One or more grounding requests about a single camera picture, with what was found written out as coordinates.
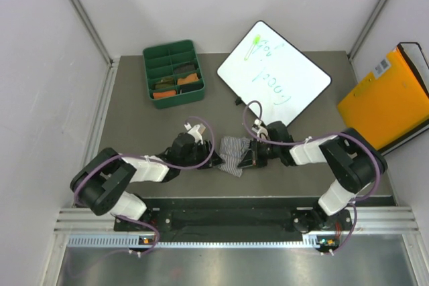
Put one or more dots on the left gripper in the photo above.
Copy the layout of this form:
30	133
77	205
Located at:
201	147

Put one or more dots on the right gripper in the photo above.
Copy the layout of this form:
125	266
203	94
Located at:
252	158

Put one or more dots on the grey striped underwear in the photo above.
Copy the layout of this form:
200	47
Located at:
232	151

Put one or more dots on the green compartment tray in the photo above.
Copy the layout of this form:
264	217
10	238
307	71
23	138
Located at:
159	62

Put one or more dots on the black dotted underwear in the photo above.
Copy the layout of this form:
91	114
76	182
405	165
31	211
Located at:
185	67

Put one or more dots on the olive green underwear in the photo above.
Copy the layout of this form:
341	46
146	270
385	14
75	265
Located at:
164	83

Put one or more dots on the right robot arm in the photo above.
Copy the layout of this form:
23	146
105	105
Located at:
354	162

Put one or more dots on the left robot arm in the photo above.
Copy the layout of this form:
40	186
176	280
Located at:
101	185

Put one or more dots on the black rolled cloth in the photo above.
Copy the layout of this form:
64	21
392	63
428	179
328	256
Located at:
191	87

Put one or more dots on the orange rolled cloth back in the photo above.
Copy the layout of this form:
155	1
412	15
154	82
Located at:
191	78

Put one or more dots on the orange rolled cloth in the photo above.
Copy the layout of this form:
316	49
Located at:
164	94
191	78

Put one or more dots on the orange rolled cloth front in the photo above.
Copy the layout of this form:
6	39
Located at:
164	94

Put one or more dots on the white whiteboard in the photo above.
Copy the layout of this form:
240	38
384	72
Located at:
277	74

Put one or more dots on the green marker pen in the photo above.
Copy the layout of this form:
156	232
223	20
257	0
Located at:
254	43

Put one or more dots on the orange clipboard folder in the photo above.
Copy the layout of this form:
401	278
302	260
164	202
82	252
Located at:
389	107

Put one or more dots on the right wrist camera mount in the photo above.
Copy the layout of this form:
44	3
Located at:
259	129

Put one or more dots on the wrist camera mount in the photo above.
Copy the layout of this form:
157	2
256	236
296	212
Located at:
195	131
259	129

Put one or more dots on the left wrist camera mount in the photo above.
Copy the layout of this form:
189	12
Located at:
195	131

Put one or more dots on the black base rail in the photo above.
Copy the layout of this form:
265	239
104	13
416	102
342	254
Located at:
240	219

